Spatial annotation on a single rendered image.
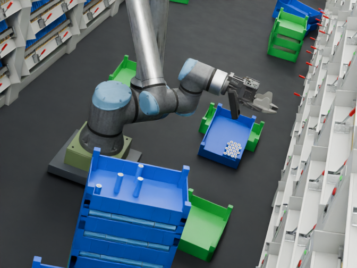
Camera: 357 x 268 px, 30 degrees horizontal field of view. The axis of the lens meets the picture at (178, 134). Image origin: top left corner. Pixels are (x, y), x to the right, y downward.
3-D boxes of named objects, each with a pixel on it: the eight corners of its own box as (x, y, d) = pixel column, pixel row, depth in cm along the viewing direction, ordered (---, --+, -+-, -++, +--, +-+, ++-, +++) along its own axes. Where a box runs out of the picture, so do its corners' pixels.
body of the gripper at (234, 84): (258, 90, 235) (227, 77, 236) (249, 110, 240) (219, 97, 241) (261, 82, 242) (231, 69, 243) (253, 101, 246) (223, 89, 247)
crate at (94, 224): (77, 229, 191) (82, 208, 187) (84, 187, 208) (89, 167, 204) (177, 248, 196) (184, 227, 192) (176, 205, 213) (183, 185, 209)
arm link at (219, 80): (206, 95, 241) (212, 85, 249) (218, 100, 241) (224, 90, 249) (214, 74, 236) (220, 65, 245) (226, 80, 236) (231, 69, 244)
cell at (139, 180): (137, 176, 195) (133, 193, 198) (137, 179, 194) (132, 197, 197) (143, 177, 195) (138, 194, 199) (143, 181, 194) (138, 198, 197)
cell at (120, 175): (117, 172, 194) (113, 189, 198) (117, 175, 193) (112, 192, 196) (124, 173, 195) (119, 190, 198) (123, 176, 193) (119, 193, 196)
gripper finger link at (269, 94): (282, 98, 240) (258, 90, 240) (276, 111, 243) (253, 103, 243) (282, 94, 243) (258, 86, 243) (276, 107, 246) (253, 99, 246)
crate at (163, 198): (82, 208, 187) (87, 186, 183) (89, 167, 204) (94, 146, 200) (184, 227, 192) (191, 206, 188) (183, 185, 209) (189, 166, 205)
